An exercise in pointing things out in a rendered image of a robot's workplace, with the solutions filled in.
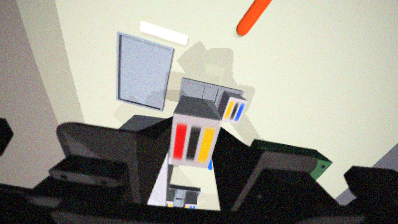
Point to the beige flat panel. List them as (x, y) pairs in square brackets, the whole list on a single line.
[(24, 103)]

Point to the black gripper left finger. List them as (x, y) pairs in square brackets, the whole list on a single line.
[(143, 151)]

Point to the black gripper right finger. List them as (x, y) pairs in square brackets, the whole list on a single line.
[(236, 167)]

